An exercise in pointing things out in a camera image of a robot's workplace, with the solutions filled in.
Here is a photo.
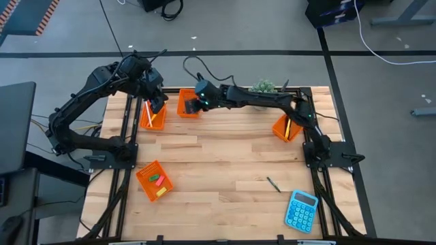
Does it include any coiled black cable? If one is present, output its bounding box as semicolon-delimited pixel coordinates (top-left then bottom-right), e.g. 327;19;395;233
159;0;185;22

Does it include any thin black cable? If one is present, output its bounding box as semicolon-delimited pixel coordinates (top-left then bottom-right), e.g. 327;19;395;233
98;0;125;58

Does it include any black desk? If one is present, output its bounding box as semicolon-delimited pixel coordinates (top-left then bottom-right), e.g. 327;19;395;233
0;151;91;245

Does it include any dark pen on table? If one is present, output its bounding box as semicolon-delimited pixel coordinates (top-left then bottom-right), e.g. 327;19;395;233
266;176;282;194

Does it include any black metal table frame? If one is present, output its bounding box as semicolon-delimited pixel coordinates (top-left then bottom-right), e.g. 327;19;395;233
76;76;377;245

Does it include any grey metal bar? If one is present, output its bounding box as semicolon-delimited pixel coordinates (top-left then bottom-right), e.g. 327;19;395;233
409;107;436;118

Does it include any black computer mouse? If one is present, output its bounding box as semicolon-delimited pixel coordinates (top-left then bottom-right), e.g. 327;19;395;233
0;215;24;245

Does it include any green plant in white pot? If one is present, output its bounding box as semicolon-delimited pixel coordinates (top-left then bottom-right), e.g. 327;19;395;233
247;78;278;112

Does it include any grey mat with striped edge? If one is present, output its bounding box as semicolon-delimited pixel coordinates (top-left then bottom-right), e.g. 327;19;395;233
0;0;61;37

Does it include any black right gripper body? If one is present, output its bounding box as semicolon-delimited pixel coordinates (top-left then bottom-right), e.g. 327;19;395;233
194;79;223;112

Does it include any blue calculator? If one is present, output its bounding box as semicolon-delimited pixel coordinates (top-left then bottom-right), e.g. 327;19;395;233
284;189;320;235

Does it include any black and blue box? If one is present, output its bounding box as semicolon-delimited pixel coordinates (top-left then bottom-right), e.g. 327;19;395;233
304;0;365;29

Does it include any grey metal table leg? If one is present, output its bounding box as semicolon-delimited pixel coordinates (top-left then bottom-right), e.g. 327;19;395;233
370;0;436;27

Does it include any dark grey monitor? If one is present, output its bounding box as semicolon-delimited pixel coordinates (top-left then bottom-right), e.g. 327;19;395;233
0;81;37;176

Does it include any yellow floor cable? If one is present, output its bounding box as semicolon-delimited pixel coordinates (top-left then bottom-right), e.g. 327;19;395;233
30;118;103;134

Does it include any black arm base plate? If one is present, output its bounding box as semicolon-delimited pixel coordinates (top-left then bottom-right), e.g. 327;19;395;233
302;141;366;168
89;142;139;170

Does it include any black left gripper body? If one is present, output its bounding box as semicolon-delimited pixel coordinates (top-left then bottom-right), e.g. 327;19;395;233
138;67;165;100

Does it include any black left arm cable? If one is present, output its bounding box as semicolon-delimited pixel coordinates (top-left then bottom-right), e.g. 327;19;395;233
131;48;168;66

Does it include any white floor cable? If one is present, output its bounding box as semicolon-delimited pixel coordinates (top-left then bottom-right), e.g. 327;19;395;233
352;0;436;66

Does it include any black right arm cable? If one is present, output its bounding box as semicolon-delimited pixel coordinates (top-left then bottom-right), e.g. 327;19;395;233
182;55;238;86

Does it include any pale yellow pencil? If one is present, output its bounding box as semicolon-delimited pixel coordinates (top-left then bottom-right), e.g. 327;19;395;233
144;100;153;129

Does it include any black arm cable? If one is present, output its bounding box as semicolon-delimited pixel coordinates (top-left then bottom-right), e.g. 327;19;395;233
182;55;238;86
131;48;168;66

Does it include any orange plastic mesh bin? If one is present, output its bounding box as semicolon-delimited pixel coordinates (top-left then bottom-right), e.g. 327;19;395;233
272;114;305;144
135;160;175;203
176;88;202;120
140;101;168;131

